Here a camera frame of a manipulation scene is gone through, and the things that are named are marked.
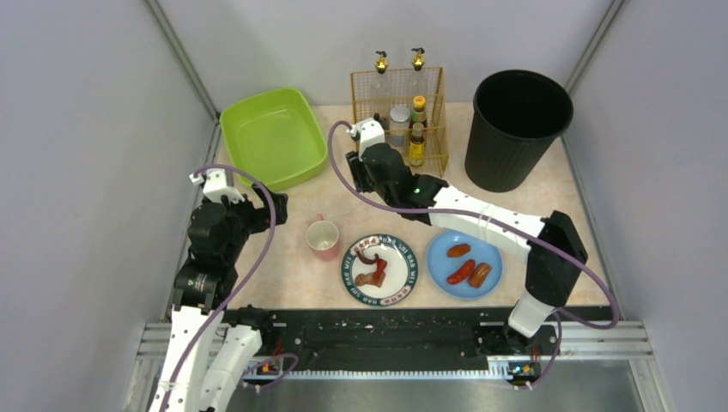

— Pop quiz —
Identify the small spice bottle yellow label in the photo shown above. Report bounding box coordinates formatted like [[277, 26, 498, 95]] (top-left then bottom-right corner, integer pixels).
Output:
[[409, 122, 425, 167]]

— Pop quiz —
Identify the dark sauce dispenser bottle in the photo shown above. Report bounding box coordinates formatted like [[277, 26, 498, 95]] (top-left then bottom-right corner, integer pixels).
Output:
[[370, 51, 390, 129]]

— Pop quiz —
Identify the clear oil dispenser bottle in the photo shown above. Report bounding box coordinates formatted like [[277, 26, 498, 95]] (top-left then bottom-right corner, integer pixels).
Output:
[[408, 47, 428, 97]]

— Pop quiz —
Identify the white plate green rim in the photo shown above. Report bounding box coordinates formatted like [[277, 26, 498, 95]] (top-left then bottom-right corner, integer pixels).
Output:
[[340, 233, 419, 307]]

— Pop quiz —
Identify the blue plate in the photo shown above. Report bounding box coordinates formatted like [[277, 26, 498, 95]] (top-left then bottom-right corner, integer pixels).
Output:
[[426, 230, 504, 300]]

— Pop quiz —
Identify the black trash bin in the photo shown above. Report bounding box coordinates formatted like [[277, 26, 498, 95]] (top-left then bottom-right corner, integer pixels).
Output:
[[464, 70, 574, 192]]

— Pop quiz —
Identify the red sauce bottle yellow cap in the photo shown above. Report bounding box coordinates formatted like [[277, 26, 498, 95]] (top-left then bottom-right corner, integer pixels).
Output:
[[410, 95, 428, 128]]

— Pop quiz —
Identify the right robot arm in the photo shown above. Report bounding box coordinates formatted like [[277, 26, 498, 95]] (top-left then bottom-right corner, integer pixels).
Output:
[[345, 143, 591, 338]]

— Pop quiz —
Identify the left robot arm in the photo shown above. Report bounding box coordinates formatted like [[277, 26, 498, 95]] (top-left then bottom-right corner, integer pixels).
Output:
[[149, 188, 288, 411]]

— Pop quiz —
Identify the pink mug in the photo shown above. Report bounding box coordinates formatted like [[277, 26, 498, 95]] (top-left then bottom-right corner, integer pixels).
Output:
[[305, 214, 341, 262]]

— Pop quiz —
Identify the green plastic basin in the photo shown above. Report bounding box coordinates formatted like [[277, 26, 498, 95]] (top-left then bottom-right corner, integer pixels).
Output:
[[220, 88, 328, 191]]

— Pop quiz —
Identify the meat scrap on plate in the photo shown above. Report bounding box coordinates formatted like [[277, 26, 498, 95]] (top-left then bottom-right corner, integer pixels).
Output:
[[354, 250, 388, 288]]

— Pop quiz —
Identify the upper sausage piece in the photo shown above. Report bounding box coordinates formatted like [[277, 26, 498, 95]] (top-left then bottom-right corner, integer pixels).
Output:
[[446, 243, 471, 258]]

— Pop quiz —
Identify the red sausage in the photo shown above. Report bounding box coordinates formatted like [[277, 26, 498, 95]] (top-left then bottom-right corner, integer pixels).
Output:
[[446, 259, 476, 285]]

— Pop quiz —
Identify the brown sausage piece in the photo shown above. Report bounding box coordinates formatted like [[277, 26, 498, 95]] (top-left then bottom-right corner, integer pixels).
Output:
[[468, 263, 492, 288]]

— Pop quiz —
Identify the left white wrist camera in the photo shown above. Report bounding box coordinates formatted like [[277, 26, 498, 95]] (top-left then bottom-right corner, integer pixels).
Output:
[[189, 167, 245, 204]]

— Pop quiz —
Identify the gold wire rack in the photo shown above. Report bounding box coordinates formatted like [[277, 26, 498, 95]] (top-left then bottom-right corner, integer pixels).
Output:
[[349, 67, 449, 177]]

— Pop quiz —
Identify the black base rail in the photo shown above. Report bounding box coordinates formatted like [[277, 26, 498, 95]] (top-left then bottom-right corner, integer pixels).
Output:
[[215, 306, 621, 381]]

